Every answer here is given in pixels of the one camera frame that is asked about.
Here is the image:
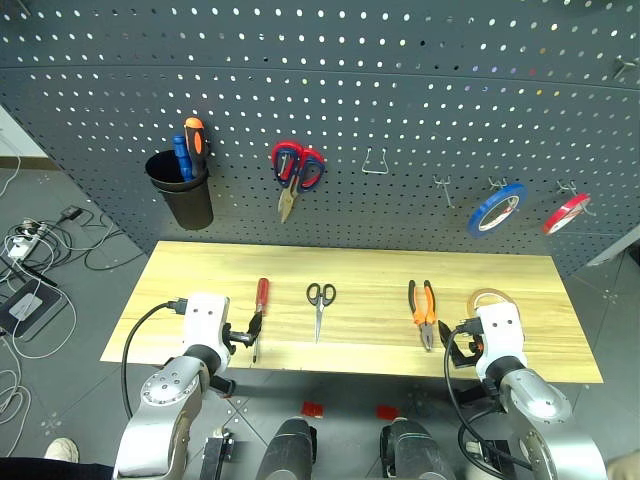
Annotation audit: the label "blue tape roll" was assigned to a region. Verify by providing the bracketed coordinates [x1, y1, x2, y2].
[467, 182, 529, 238]

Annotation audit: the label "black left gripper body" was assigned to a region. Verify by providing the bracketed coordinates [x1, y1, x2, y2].
[221, 323, 251, 352]

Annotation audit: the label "person's beige shoe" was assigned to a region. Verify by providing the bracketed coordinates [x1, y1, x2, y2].
[44, 437, 81, 464]

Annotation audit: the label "white power strip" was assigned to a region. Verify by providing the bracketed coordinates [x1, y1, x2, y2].
[6, 234, 35, 260]

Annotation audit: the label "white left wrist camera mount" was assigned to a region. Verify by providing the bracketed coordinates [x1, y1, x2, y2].
[181, 293, 231, 355]

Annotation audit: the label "black floor cable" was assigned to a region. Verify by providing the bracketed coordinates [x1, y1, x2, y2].
[29, 208, 146, 287]

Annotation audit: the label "orange and black screwdriver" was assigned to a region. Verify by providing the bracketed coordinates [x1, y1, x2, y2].
[183, 116, 208, 180]

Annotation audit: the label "black handled scissors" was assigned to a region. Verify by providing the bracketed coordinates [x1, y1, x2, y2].
[305, 282, 337, 345]

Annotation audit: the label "black metal bracket box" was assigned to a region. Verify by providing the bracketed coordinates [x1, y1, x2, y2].
[200, 428, 235, 480]

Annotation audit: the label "white floor cable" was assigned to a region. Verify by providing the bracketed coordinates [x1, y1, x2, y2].
[0, 219, 79, 430]

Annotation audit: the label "black plastic cup holder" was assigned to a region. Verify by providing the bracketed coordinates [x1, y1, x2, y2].
[144, 150, 215, 232]

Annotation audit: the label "red tape roll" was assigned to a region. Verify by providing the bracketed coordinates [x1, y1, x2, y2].
[542, 193, 592, 237]

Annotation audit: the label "red and blue handled shears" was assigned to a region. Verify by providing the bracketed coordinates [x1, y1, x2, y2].
[271, 141, 326, 225]

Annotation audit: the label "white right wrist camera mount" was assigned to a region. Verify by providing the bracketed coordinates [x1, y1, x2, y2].
[472, 302, 528, 381]

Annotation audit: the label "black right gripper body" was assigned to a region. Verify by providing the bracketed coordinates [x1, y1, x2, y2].
[452, 330, 485, 362]

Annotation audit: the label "clear tan tape roll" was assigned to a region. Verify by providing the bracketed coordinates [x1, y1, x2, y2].
[466, 287, 519, 321]

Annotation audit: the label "black box with white adapter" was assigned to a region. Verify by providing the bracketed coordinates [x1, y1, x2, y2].
[0, 278, 70, 343]

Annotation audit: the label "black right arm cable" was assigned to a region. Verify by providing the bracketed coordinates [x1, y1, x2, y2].
[443, 320, 534, 472]

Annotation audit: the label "red handled screwdriver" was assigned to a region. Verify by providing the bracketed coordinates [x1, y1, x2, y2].
[251, 277, 270, 365]

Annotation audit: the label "blue handled screwdriver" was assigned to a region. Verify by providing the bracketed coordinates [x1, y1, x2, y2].
[172, 134, 196, 183]

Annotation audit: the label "wide wire loop hook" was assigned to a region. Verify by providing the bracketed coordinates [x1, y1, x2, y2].
[361, 145, 391, 176]

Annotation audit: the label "dark rounded robot leg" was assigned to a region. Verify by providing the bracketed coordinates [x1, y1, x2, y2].
[379, 417, 457, 480]
[259, 417, 319, 480]

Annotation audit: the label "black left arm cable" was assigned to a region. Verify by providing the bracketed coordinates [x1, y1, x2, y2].
[121, 298, 190, 420]

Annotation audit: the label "orange and black pliers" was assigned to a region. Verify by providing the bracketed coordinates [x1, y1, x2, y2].
[407, 279, 439, 353]

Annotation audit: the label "grey perforated pegboard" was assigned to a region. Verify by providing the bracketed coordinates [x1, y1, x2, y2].
[0, 0, 640, 277]

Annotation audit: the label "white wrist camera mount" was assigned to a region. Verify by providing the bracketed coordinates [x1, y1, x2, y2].
[181, 293, 231, 355]
[472, 302, 528, 381]

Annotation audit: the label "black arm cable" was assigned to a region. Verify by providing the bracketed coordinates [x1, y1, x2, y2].
[443, 320, 534, 472]
[121, 298, 190, 420]

